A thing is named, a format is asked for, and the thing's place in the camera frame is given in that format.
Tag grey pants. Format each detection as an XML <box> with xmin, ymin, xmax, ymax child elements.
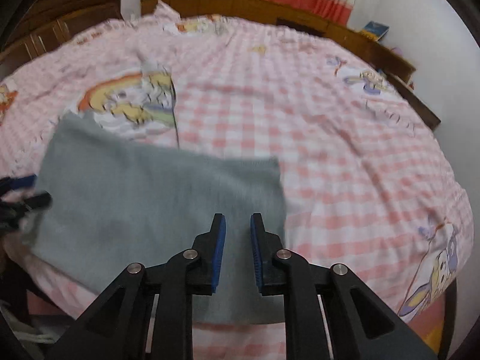
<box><xmin>22</xmin><ymin>114</ymin><xmax>287</xmax><ymax>324</ymax></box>

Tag pink checked cartoon bed sheet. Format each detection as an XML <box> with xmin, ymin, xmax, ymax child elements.
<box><xmin>1</xmin><ymin>3</ymin><xmax>473</xmax><ymax>359</ymax></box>

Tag dark wooden headboard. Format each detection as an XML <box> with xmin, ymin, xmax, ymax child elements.
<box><xmin>1</xmin><ymin>0</ymin><xmax>122</xmax><ymax>76</ymax></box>

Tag wooden bed footboard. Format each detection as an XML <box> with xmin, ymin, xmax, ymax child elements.
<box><xmin>385</xmin><ymin>72</ymin><xmax>441</xmax><ymax>132</ymax></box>

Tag blue book on cabinet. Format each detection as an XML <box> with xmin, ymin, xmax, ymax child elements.
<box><xmin>360</xmin><ymin>20</ymin><xmax>390</xmax><ymax>41</ymax></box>

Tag long wooden cabinet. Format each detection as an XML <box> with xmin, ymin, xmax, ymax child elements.
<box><xmin>141</xmin><ymin>0</ymin><xmax>416</xmax><ymax>83</ymax></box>

